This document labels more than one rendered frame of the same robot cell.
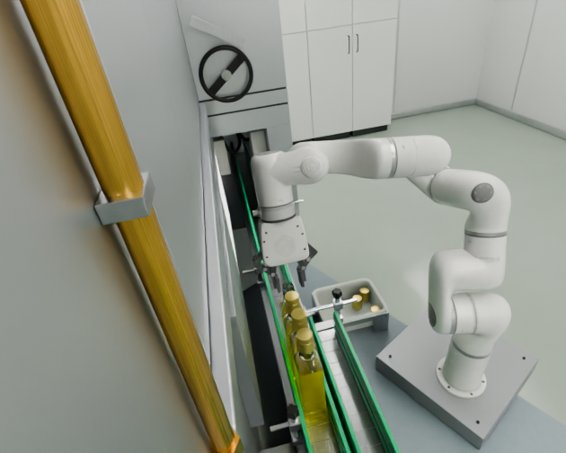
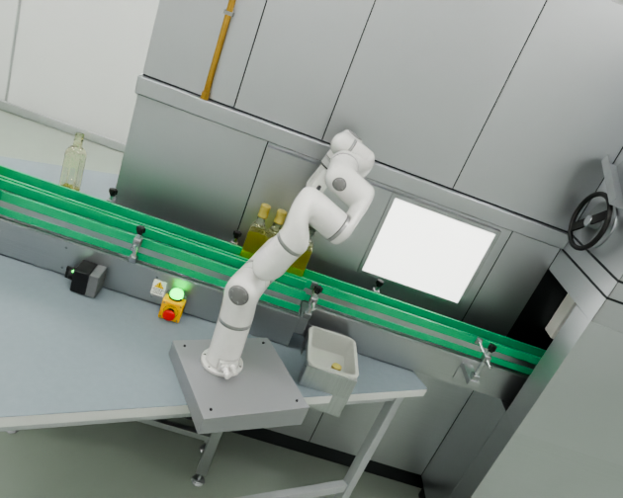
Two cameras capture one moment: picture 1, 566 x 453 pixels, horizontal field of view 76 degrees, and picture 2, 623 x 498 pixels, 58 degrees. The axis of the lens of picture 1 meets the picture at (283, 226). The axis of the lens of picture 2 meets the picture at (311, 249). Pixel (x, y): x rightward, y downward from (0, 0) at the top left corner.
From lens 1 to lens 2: 193 cm
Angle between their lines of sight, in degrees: 77
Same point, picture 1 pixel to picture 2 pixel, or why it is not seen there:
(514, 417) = (173, 386)
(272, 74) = (620, 256)
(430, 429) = not seen: hidden behind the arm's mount
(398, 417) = not seen: hidden behind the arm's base
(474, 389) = (206, 358)
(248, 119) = (576, 281)
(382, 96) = not seen: outside the picture
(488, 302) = (245, 272)
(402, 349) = (266, 352)
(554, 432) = (145, 396)
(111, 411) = (198, 20)
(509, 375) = (203, 388)
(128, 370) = (206, 26)
